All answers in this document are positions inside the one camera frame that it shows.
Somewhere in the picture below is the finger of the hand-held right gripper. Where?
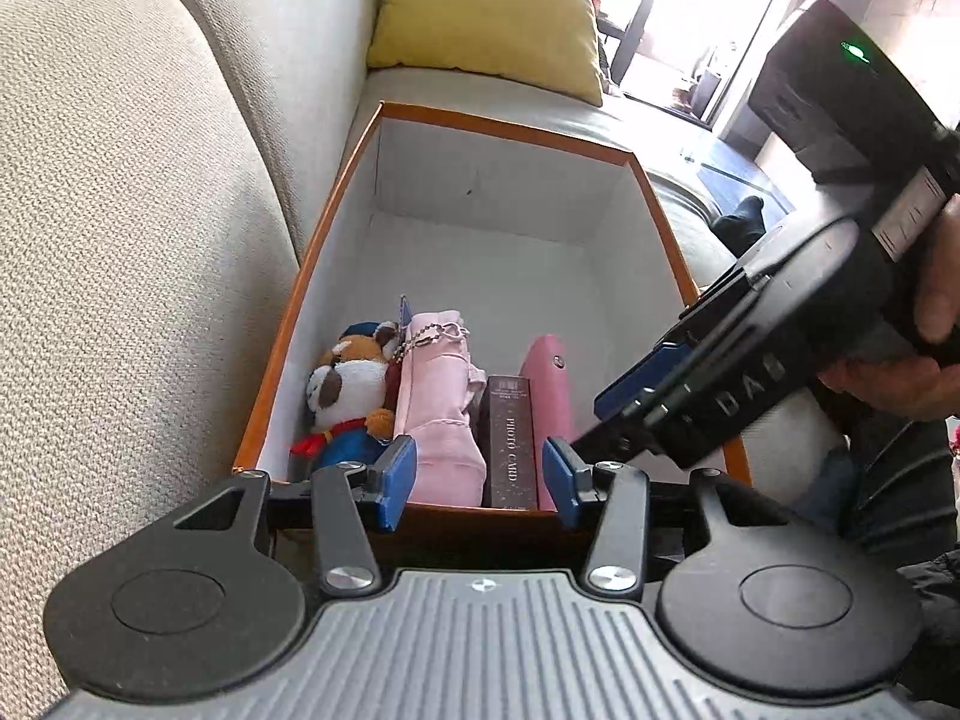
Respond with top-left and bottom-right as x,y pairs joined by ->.
595,336 -> 722,422
568,406 -> 667,467

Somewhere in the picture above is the person's black sock foot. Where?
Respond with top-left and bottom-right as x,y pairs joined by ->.
709,195 -> 766,256

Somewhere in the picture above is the dark dining table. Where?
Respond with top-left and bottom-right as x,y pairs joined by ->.
596,0 -> 661,83

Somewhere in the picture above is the orange cardboard box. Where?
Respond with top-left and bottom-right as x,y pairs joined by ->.
231,100 -> 753,548

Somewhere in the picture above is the brown speckled card box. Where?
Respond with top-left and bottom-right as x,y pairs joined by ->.
480,375 -> 539,511

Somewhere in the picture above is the yellow pillow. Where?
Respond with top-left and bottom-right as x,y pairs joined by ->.
366,0 -> 605,107

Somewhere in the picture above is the pink case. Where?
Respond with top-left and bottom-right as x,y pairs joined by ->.
520,334 -> 577,515

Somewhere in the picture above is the beige fabric sofa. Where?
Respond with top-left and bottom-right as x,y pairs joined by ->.
0,0 -> 758,720

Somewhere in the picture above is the pink fabric pouch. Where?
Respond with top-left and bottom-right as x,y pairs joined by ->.
392,309 -> 488,505

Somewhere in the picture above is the person's right hand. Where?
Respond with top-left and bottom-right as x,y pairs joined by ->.
817,195 -> 960,422

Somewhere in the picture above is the brown fox plush toy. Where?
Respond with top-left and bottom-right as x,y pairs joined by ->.
289,296 -> 415,481

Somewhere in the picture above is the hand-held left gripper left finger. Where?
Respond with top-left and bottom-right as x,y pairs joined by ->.
150,435 -> 418,596

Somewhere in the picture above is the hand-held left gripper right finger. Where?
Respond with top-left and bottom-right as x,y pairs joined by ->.
542,436 -> 833,596

